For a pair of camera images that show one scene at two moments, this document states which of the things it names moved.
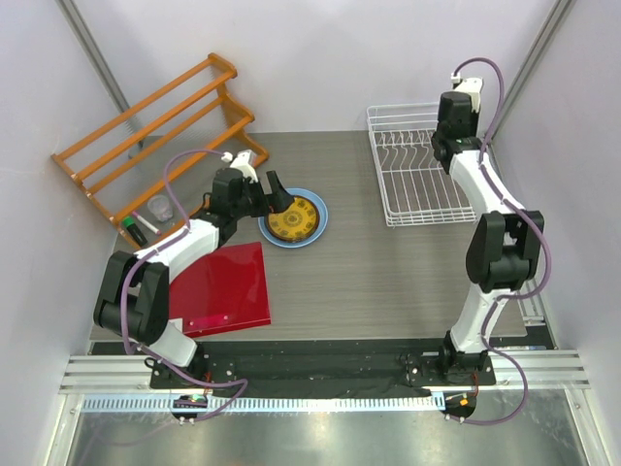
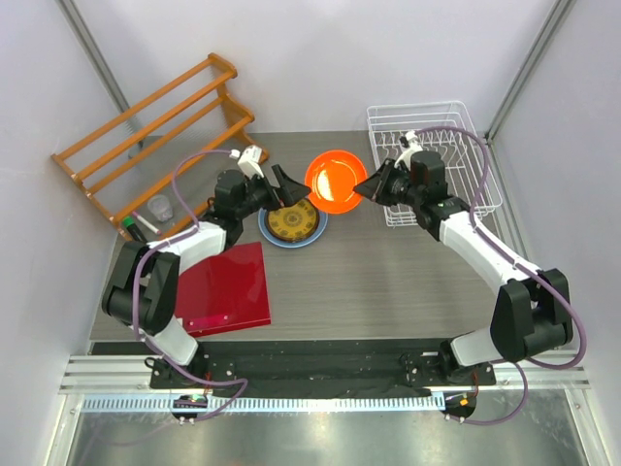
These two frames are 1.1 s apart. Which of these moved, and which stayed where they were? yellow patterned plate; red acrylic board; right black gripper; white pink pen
Moved: right black gripper
Stayed: yellow patterned plate; white pink pen; red acrylic board
